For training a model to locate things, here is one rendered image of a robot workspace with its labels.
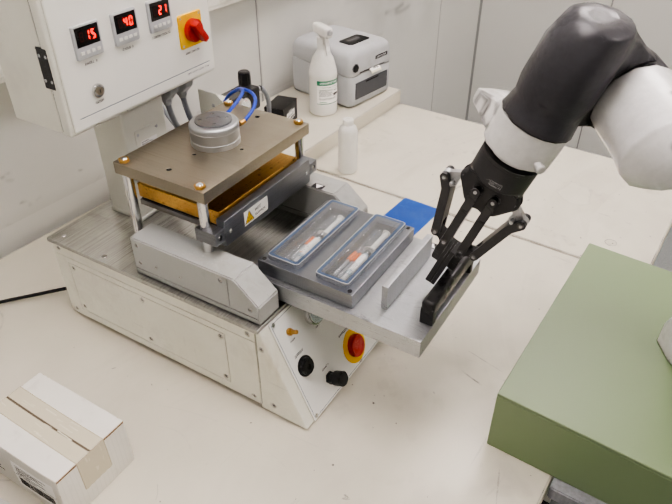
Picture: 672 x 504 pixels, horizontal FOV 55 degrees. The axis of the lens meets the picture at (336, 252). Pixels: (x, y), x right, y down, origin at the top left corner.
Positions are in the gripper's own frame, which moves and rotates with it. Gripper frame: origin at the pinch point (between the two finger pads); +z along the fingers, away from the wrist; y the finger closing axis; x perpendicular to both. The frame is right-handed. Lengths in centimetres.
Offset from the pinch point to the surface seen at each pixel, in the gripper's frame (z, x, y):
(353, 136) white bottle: 32, 59, -38
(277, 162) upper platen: 8.7, 7.7, -32.4
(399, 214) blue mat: 36, 47, -16
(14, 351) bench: 50, -28, -54
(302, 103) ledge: 49, 82, -64
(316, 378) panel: 26.1, -10.6, -6.3
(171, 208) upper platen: 14.5, -9.0, -39.9
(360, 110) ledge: 43, 86, -47
